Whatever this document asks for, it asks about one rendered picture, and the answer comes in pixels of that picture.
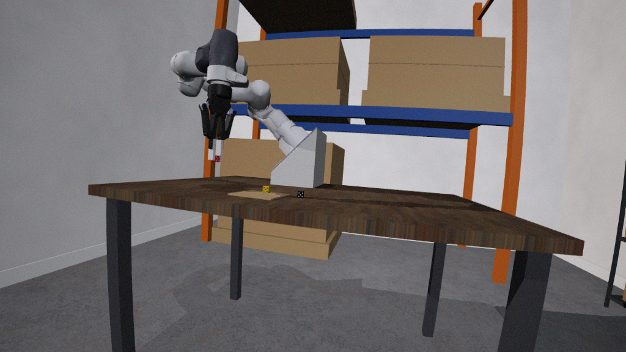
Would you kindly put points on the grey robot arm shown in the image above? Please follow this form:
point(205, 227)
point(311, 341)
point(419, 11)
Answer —
point(220, 62)

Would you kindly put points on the tan flat mat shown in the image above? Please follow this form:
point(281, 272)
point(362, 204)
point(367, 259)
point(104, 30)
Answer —
point(259, 194)

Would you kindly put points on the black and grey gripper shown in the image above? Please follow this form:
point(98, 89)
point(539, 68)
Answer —
point(218, 102)

